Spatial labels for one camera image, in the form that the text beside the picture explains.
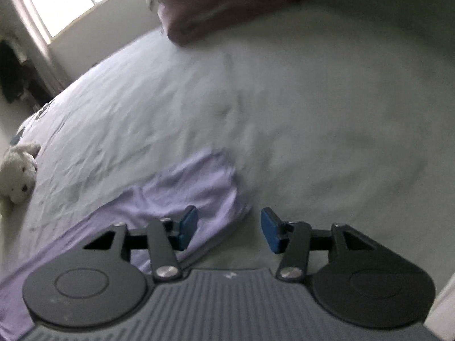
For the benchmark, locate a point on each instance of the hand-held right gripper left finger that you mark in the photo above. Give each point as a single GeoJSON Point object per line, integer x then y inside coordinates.
{"type": "Point", "coordinates": [188, 227]}

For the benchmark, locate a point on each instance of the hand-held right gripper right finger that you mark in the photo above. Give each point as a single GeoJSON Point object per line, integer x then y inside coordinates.
{"type": "Point", "coordinates": [272, 232]}

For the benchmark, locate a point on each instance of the lavender garment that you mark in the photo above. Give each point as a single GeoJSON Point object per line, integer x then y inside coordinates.
{"type": "Point", "coordinates": [199, 184]}

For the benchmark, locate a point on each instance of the hanging dark clothes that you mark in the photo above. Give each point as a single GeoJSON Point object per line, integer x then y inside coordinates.
{"type": "Point", "coordinates": [14, 74]}

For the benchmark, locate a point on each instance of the grey bed sheet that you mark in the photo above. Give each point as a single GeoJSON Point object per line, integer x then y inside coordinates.
{"type": "Point", "coordinates": [284, 113]}

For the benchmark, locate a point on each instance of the white plush dog toy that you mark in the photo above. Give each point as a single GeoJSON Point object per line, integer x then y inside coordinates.
{"type": "Point", "coordinates": [17, 177]}

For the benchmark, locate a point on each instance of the pink pillow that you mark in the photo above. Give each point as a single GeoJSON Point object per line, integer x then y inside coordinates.
{"type": "Point", "coordinates": [220, 10]}

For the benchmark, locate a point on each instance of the grey curtain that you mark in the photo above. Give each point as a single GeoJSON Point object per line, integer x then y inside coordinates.
{"type": "Point", "coordinates": [46, 60]}

